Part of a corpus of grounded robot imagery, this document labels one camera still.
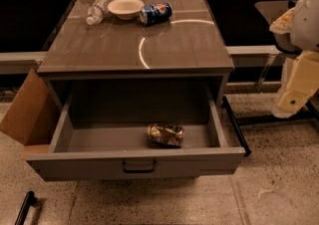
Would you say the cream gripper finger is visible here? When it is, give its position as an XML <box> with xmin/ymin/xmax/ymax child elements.
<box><xmin>271</xmin><ymin>58</ymin><xmax>301</xmax><ymax>115</ymax></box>
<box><xmin>277</xmin><ymin>51</ymin><xmax>319</xmax><ymax>113</ymax></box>

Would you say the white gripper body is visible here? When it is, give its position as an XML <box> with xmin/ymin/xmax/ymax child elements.
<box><xmin>269</xmin><ymin>8</ymin><xmax>301</xmax><ymax>54</ymax></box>

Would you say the crushed orange can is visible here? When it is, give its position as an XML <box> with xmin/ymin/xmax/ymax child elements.
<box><xmin>148</xmin><ymin>123</ymin><xmax>184</xmax><ymax>147</ymax></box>

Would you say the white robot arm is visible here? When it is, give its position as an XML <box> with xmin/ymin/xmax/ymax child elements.
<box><xmin>270</xmin><ymin>0</ymin><xmax>319</xmax><ymax>118</ymax></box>

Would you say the grey cabinet with counter top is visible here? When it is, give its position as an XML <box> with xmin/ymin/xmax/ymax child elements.
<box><xmin>37</xmin><ymin>0</ymin><xmax>233</xmax><ymax>120</ymax></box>

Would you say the blue Pepsi can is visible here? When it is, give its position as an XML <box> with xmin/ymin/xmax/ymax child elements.
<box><xmin>140</xmin><ymin>2</ymin><xmax>172</xmax><ymax>26</ymax></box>

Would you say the open grey top drawer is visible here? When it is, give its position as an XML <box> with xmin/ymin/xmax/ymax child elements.
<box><xmin>26</xmin><ymin>81</ymin><xmax>245</xmax><ymax>180</ymax></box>

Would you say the white paper bowl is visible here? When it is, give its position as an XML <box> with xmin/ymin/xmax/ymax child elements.
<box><xmin>108</xmin><ymin>0</ymin><xmax>145</xmax><ymax>20</ymax></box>

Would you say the clear plastic water bottle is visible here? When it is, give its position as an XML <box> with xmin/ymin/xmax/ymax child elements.
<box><xmin>86</xmin><ymin>0</ymin><xmax>110</xmax><ymax>25</ymax></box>

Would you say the grey chair with black frame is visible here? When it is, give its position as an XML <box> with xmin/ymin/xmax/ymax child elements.
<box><xmin>255</xmin><ymin>0</ymin><xmax>314</xmax><ymax>51</ymax></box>

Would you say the black metal stand frame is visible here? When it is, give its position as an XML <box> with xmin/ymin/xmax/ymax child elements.
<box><xmin>236</xmin><ymin>102</ymin><xmax>319</xmax><ymax>125</ymax></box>

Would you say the black drawer slide rail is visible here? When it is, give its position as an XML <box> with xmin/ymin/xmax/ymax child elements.
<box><xmin>222</xmin><ymin>96</ymin><xmax>251</xmax><ymax>157</ymax></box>

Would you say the black drawer handle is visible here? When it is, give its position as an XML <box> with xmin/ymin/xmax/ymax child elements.
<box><xmin>122</xmin><ymin>160</ymin><xmax>158</xmax><ymax>174</ymax></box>

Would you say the black handle bar on floor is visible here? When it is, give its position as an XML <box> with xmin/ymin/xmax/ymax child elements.
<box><xmin>14</xmin><ymin>191</ymin><xmax>38</xmax><ymax>225</ymax></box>

